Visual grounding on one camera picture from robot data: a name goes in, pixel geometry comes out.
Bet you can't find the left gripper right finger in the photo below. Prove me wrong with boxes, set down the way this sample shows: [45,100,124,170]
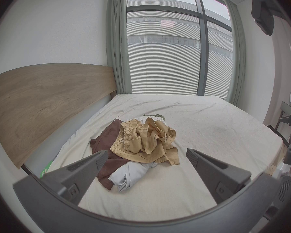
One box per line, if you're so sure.
[186,148,252,206]

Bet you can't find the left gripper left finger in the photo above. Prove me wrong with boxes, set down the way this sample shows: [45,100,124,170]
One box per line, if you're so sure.
[40,156,109,206]

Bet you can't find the tan shorts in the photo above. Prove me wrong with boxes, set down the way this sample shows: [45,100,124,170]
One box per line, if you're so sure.
[110,118,180,166]

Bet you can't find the bed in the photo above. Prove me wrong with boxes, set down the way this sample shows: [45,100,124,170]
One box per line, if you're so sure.
[0,63,284,221]

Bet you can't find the grey dressing table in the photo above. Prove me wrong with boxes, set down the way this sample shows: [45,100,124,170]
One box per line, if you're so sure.
[275,100,291,134]

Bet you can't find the green printed package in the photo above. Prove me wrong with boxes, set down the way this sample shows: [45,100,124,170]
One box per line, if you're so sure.
[39,161,54,178]

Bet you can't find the brown garment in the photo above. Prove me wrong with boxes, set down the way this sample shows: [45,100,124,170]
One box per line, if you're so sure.
[90,119,130,191]

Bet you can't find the pale grey garment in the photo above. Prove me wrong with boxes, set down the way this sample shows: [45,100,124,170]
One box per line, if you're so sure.
[108,162,159,193]

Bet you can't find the grey-green curtain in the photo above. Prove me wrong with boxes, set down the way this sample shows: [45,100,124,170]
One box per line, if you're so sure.
[224,0,246,106]
[106,0,132,94]

